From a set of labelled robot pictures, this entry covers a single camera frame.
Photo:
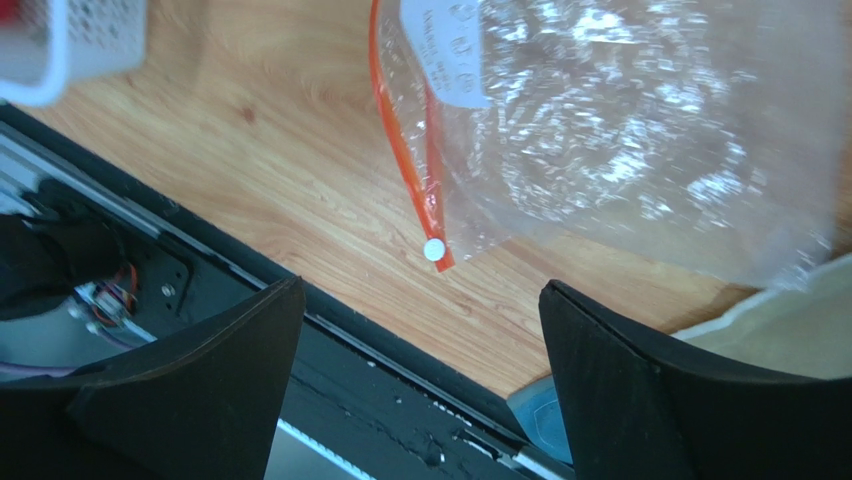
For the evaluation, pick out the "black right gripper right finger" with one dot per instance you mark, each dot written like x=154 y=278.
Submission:
x=640 y=404

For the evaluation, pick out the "white plastic basket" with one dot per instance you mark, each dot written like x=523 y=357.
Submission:
x=48 y=45

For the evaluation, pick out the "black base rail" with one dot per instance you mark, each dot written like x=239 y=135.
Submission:
x=139 y=344

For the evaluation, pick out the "clear zip top bag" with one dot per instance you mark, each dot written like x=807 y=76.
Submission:
x=703 y=134

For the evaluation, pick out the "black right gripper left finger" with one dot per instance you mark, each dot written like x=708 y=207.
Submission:
x=202 y=403

